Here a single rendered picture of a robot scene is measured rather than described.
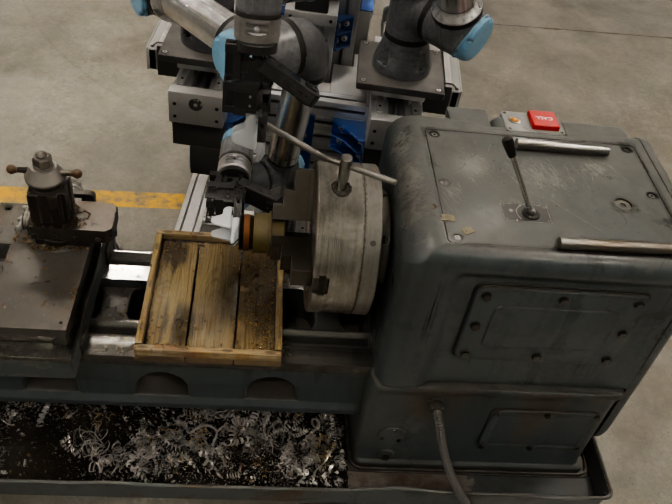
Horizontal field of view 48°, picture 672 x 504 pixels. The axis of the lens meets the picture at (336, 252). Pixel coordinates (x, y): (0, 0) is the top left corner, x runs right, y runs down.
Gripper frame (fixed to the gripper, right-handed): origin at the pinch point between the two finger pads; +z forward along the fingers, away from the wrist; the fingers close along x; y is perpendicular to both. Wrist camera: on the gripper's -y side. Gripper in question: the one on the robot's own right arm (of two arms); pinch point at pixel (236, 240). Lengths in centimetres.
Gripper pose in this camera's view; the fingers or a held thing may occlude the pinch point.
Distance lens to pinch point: 152.4
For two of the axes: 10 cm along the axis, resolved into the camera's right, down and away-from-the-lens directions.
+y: -9.9, -0.7, -1.0
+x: 1.2, -7.2, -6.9
